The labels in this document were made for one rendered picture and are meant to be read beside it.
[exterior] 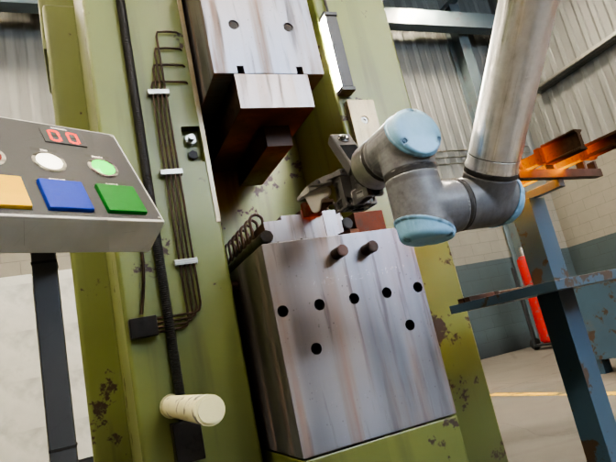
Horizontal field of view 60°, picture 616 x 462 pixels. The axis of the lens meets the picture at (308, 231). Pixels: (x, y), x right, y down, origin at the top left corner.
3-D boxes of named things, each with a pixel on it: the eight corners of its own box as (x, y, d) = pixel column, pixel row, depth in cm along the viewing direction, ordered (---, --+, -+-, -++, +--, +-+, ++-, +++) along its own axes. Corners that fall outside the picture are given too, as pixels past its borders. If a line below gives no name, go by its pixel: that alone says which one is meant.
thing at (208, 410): (231, 423, 79) (225, 388, 80) (195, 434, 77) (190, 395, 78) (185, 415, 118) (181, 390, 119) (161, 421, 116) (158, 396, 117)
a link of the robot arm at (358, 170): (355, 137, 96) (400, 135, 100) (344, 148, 100) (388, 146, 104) (367, 183, 94) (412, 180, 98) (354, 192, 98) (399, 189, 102)
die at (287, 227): (346, 238, 130) (337, 205, 132) (268, 248, 122) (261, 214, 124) (290, 274, 168) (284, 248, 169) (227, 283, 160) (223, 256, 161)
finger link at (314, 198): (294, 218, 112) (331, 205, 108) (289, 192, 114) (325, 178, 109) (302, 220, 115) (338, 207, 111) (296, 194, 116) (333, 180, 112)
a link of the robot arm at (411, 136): (403, 159, 83) (388, 102, 85) (367, 188, 94) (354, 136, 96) (452, 157, 86) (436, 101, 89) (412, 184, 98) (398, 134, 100)
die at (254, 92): (315, 106, 138) (307, 74, 140) (240, 108, 130) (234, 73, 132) (268, 169, 175) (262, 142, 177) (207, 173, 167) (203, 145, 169)
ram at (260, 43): (353, 74, 145) (322, -50, 154) (214, 73, 130) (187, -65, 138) (300, 140, 183) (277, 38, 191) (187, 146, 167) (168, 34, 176)
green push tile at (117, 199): (148, 212, 98) (133, 186, 102) (109, 209, 93) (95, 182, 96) (144, 219, 99) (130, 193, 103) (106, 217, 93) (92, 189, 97)
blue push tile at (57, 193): (95, 208, 91) (81, 181, 95) (49, 206, 85) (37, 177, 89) (91, 216, 92) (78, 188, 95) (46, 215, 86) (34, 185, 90)
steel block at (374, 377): (456, 412, 121) (408, 225, 130) (302, 459, 106) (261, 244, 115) (351, 409, 171) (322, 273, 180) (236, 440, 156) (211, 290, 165)
